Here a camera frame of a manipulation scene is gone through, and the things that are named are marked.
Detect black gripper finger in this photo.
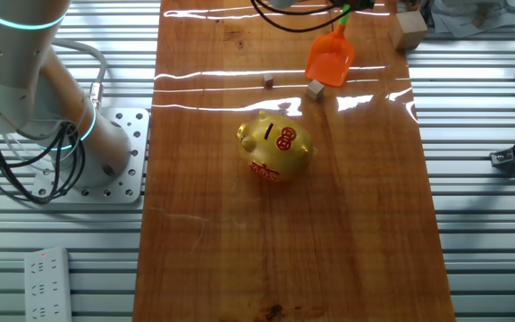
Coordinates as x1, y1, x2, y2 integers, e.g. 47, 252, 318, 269
345, 0, 376, 13

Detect orange green toy shovel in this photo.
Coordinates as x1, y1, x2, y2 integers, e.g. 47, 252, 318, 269
304, 4, 356, 89

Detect small wooden cube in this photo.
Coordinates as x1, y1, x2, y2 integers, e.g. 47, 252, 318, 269
305, 79, 325, 101

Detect large wooden block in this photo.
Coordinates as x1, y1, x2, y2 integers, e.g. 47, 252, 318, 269
387, 9, 429, 51

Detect white paper sheets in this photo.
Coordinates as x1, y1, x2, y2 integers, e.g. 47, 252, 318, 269
429, 0, 515, 39

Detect golden piggy bank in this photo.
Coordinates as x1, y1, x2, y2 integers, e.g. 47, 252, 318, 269
235, 109, 315, 183

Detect brown wooden board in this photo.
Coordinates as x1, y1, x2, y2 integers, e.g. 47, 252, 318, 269
131, 0, 458, 322

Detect white power strip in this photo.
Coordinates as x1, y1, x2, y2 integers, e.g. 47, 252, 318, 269
23, 246, 73, 322

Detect black camera cable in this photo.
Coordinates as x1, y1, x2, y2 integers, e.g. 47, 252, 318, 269
249, 0, 357, 34

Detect grey base cable with connector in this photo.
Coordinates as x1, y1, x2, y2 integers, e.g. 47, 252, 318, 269
46, 37, 109, 112

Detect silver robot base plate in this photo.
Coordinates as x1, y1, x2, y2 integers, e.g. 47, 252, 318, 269
31, 106, 151, 205

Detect black base cable bundle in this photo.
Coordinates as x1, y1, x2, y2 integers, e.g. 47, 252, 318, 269
0, 71, 87, 205

